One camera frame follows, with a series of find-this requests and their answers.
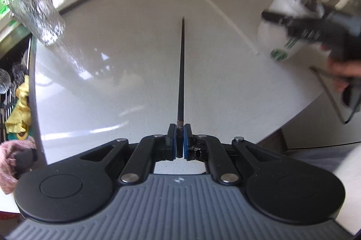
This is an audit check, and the dark cloth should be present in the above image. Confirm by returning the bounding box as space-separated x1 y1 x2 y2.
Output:
13 148 38 174

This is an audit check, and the small stemmed glass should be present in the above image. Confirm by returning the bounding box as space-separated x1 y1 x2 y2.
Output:
0 68 11 94

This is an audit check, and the white mug green logo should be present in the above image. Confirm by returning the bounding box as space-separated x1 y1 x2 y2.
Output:
257 0 331 62

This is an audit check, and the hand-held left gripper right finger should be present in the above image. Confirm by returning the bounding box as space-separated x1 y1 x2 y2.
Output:
183 123 283 186

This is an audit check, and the white chopstick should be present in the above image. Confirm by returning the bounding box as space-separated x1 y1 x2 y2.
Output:
181 0 259 55

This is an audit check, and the person's right hand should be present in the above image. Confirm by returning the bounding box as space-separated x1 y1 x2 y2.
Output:
321 41 359 92

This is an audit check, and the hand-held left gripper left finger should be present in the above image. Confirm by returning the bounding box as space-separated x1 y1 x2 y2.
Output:
78 123 179 185

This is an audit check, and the yellow cloth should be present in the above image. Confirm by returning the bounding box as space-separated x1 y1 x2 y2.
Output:
5 74 33 135

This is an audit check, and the black kitchen sink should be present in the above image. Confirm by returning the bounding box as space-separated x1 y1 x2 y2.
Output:
0 32 37 145

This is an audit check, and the black cable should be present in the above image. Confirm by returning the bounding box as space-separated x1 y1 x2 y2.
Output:
309 65 357 125

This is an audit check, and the steel wool scrubber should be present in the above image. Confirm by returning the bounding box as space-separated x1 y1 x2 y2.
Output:
11 58 27 83

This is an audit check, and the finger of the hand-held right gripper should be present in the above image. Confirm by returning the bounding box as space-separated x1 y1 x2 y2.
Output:
261 10 296 32

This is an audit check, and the textured glass pitcher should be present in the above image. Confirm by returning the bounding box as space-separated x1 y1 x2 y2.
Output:
6 0 66 47

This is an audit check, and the pink cloth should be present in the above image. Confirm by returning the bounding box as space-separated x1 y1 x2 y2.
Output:
0 140 38 195

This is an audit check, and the green dish soap bottle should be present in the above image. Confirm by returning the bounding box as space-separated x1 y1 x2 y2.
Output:
0 0 20 29

